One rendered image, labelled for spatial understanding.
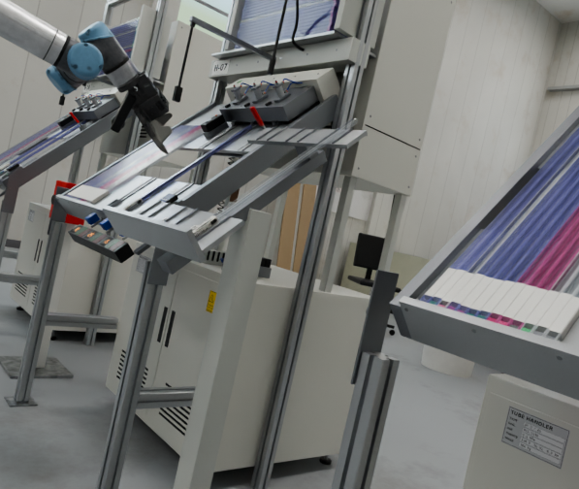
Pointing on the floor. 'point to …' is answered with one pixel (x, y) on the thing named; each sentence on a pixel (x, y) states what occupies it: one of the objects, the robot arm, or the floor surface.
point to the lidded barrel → (446, 362)
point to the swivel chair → (368, 257)
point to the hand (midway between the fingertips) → (166, 145)
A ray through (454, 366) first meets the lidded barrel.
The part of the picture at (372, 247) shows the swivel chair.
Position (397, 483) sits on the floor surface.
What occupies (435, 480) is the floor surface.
